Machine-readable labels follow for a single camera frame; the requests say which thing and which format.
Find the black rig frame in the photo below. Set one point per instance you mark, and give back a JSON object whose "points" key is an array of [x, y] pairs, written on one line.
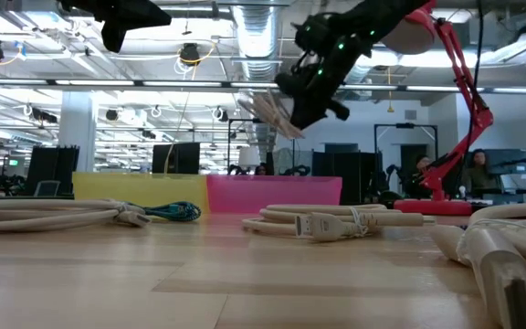
{"points": [[229, 146], [404, 125]]}

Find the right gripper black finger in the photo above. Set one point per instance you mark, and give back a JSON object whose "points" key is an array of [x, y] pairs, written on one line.
{"points": [[308, 119], [340, 110]]}

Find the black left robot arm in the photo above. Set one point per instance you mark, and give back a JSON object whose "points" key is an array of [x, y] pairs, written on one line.
{"points": [[114, 39]]}

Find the yellow plastic tray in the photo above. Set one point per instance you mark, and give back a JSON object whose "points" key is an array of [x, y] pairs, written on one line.
{"points": [[139, 192]]}

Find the black monitor back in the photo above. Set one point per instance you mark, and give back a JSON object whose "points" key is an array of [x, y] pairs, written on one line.
{"points": [[178, 157], [53, 169]]}

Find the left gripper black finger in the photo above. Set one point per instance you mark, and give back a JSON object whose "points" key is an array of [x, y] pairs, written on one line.
{"points": [[155, 20], [158, 10]]}

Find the silver air duct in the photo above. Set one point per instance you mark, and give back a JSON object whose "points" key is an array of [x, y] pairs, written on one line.
{"points": [[256, 41]]}

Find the black partition panel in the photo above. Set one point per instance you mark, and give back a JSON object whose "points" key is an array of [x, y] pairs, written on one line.
{"points": [[350, 178]]}

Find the pink plastic tray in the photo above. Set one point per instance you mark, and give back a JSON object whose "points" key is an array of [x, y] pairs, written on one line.
{"points": [[272, 194]]}

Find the black background robot arm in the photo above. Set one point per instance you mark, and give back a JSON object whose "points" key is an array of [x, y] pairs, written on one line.
{"points": [[525, 161]]}

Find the person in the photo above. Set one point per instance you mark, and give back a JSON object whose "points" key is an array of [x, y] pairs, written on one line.
{"points": [[478, 176], [260, 170], [423, 171]]}

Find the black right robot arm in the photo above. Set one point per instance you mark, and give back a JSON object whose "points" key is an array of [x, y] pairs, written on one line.
{"points": [[372, 20]]}

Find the red desk lamp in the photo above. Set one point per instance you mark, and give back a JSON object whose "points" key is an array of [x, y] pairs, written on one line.
{"points": [[432, 207]]}

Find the white building column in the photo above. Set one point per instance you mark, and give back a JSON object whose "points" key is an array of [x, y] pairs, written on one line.
{"points": [[78, 132]]}

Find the white lampshade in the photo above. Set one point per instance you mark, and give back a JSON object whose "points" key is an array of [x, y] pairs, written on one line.
{"points": [[249, 156]]}

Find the grey display screen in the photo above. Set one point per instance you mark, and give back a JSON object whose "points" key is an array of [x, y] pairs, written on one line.
{"points": [[509, 162]]}

